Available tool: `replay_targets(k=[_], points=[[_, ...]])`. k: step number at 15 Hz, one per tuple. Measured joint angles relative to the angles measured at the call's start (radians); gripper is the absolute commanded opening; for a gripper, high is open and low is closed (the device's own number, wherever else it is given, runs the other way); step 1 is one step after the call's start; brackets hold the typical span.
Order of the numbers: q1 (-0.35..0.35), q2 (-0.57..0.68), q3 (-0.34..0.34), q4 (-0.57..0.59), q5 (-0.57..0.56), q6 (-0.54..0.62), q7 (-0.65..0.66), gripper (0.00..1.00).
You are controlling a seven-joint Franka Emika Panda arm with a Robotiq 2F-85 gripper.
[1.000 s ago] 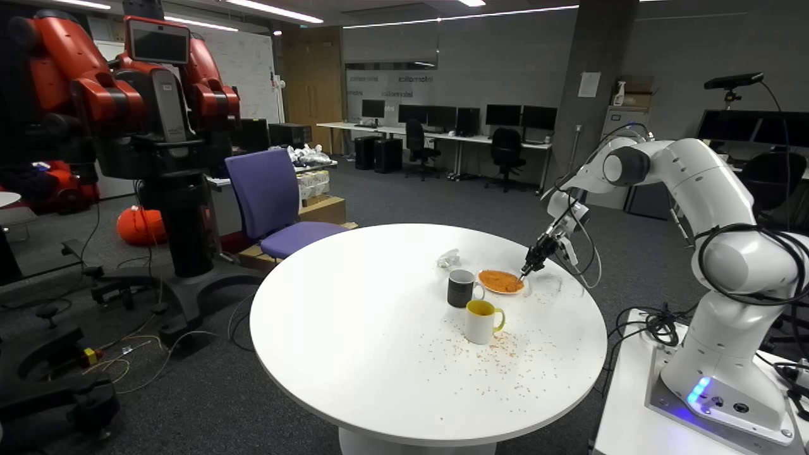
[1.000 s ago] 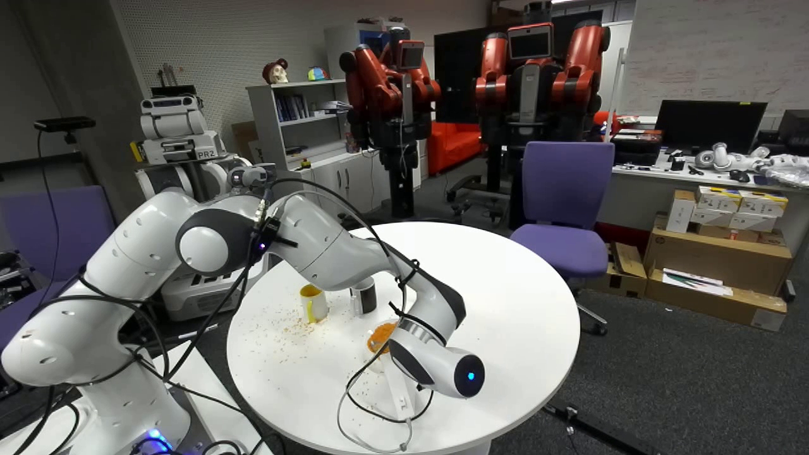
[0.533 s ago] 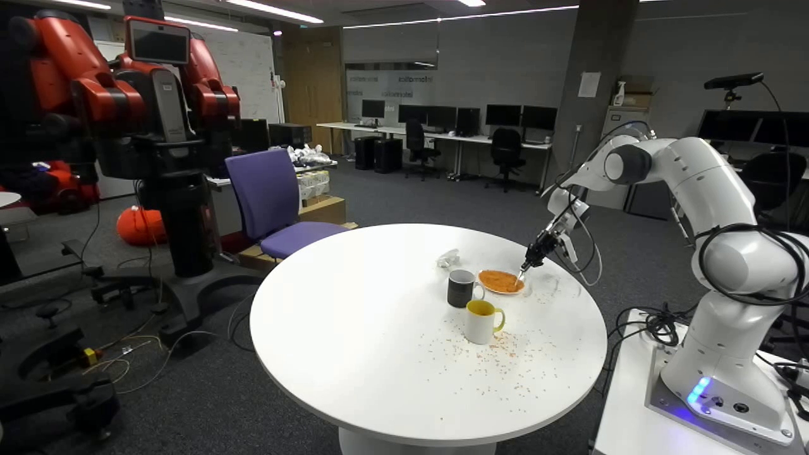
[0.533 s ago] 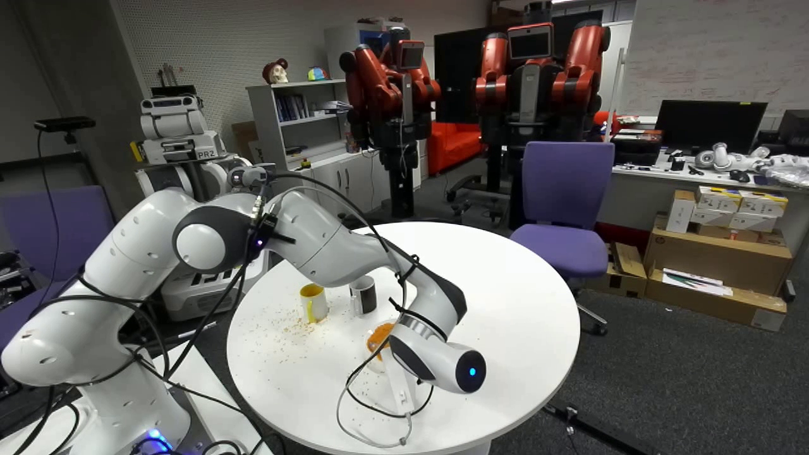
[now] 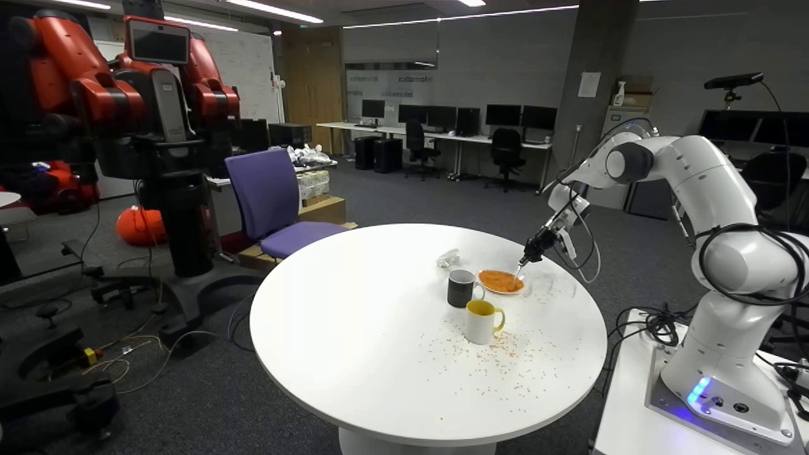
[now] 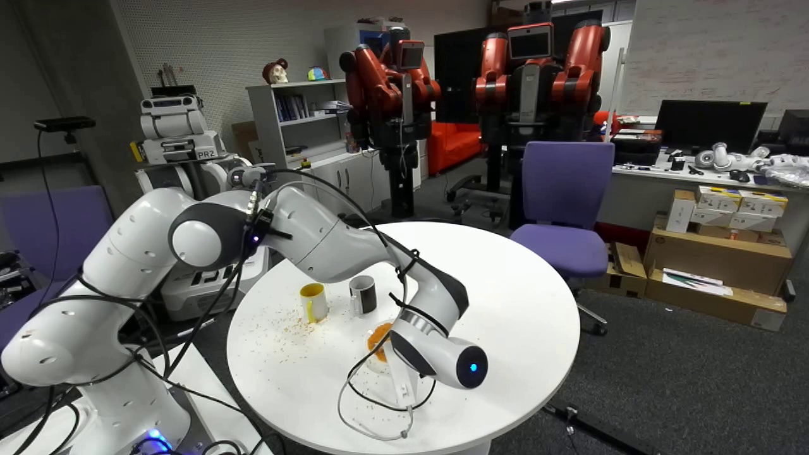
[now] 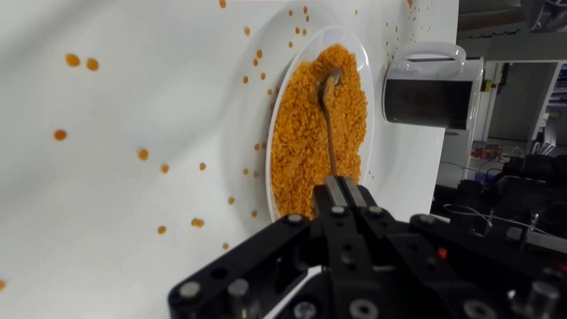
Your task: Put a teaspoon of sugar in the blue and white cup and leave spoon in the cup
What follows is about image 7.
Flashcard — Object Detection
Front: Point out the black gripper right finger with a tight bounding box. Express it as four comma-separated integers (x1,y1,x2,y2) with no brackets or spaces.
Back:
345,175,567,319

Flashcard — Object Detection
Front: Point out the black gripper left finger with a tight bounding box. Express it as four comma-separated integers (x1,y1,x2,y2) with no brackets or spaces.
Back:
167,175,357,319

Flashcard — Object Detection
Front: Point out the white plate of orange lentils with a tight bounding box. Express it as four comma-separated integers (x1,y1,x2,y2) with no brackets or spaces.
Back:
265,25,378,223

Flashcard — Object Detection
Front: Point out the white open shelf unit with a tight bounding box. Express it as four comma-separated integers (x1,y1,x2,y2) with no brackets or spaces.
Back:
458,0,567,147

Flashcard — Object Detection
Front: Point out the metal teaspoon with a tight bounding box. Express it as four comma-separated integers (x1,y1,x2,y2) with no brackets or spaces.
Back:
318,67,346,179

